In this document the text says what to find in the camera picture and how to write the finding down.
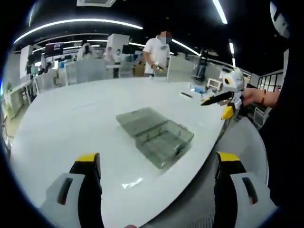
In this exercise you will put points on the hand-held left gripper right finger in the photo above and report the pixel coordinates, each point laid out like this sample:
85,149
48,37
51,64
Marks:
240,190

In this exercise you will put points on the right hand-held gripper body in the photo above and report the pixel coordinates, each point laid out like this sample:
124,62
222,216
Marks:
236,80

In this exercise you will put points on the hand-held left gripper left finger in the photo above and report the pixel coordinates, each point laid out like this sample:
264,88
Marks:
71,190

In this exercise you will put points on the clear plastic divider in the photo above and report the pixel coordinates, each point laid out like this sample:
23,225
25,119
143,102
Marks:
133,183

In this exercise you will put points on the transparent grey guide fixture box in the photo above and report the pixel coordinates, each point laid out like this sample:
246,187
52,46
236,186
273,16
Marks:
142,118

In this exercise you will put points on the person's right hand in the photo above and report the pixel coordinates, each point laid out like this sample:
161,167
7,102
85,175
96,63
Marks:
251,96

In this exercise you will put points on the person's left hand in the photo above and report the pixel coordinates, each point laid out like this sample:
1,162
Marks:
131,226

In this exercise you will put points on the black pen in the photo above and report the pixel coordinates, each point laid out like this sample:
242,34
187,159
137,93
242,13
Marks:
186,95

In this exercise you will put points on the white mesh office chair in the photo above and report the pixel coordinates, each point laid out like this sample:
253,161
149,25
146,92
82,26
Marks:
237,147

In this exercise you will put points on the white desk partition screen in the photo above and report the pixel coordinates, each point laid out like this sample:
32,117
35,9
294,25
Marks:
85,71
181,69

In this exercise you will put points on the person's dark clothing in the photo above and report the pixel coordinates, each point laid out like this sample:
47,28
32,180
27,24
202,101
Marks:
285,142

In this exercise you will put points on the ceiling light strip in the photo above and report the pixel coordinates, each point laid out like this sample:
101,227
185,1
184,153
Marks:
83,21

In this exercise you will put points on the wall display screen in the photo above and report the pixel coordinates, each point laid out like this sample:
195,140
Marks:
54,49

